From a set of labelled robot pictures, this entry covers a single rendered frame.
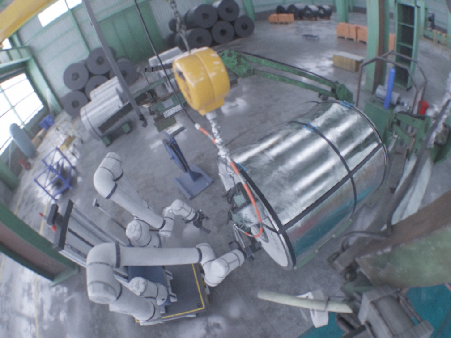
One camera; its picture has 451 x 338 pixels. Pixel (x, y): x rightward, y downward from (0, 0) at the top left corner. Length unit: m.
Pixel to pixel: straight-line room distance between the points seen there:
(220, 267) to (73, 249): 0.82
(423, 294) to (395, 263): 2.60
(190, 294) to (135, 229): 0.97
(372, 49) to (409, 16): 2.07
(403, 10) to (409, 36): 0.78
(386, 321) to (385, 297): 0.05
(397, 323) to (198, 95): 0.66
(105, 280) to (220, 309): 1.76
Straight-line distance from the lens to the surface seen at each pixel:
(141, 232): 1.62
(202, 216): 1.51
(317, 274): 2.42
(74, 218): 1.39
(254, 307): 2.36
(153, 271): 1.73
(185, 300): 2.23
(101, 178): 1.24
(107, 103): 5.94
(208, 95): 0.60
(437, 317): 3.10
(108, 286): 0.85
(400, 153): 1.04
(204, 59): 0.60
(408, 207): 0.71
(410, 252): 0.31
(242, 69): 1.69
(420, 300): 2.91
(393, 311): 0.37
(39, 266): 4.46
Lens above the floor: 2.34
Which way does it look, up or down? 44 degrees down
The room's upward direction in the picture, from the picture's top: 20 degrees counter-clockwise
